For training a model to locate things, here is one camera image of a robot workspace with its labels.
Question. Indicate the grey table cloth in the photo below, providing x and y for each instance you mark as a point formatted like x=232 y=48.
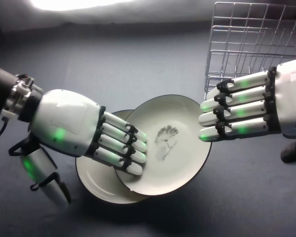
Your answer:
x=148 y=61

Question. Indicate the white plate dark rim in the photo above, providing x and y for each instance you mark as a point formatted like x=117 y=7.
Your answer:
x=96 y=182
x=177 y=160

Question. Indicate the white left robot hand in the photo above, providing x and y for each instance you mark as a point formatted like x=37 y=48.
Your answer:
x=64 y=118

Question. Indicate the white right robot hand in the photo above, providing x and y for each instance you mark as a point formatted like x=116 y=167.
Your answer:
x=293 y=98

